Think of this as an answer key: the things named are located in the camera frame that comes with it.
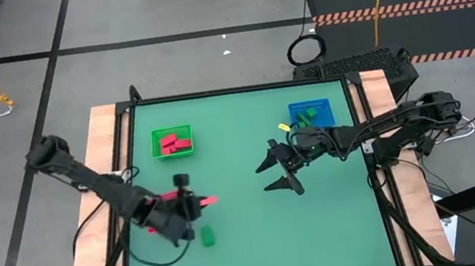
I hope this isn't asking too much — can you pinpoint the blue plastic basket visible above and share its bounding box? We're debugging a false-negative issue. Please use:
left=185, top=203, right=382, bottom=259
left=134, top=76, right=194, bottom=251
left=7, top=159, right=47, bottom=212
left=286, top=97, right=336, bottom=133

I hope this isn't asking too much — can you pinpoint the green plastic basket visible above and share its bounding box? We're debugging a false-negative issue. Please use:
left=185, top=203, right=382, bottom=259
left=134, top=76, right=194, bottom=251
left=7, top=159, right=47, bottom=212
left=148, top=122, right=197, bottom=161

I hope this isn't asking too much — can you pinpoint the black corner bracket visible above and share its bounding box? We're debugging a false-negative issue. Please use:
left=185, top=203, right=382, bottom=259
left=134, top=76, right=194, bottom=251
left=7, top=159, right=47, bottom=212
left=128, top=83, right=144, bottom=105

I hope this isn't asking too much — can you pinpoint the green long rectangular block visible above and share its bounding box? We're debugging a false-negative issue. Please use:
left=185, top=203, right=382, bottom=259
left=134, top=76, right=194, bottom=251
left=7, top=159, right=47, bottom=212
left=296, top=111, right=314, bottom=128

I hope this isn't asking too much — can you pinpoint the red plastic basket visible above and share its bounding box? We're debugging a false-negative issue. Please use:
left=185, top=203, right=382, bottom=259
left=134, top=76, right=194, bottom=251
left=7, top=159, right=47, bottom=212
left=141, top=183, right=223, bottom=236

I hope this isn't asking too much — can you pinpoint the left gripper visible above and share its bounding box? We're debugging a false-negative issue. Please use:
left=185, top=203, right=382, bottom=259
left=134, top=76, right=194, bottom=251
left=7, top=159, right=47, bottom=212
left=139, top=171, right=200, bottom=252

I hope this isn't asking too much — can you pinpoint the green wedge block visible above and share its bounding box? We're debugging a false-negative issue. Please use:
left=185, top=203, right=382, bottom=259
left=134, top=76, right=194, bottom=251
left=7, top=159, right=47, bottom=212
left=198, top=223, right=218, bottom=250

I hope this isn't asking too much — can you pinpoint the black computer tower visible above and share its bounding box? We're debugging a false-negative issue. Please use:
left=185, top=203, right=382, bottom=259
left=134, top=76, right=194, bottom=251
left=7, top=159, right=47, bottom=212
left=290, top=42, right=423, bottom=115

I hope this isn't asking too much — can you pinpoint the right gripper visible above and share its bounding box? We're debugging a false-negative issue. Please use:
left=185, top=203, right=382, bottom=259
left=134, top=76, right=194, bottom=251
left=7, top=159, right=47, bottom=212
left=251, top=133, right=321, bottom=202

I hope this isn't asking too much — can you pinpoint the black desk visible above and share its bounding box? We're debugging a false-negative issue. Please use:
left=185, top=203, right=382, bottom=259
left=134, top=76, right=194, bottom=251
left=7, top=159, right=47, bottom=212
left=430, top=179, right=475, bottom=218

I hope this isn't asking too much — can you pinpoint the wooden side board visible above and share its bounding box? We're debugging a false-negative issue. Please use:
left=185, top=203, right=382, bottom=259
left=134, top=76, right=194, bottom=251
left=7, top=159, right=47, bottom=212
left=44, top=101, right=150, bottom=266
left=346, top=62, right=456, bottom=266

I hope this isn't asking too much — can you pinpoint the black coiled cable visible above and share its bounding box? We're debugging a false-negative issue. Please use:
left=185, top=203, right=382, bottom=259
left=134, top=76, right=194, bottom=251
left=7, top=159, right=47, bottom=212
left=279, top=0, right=329, bottom=69

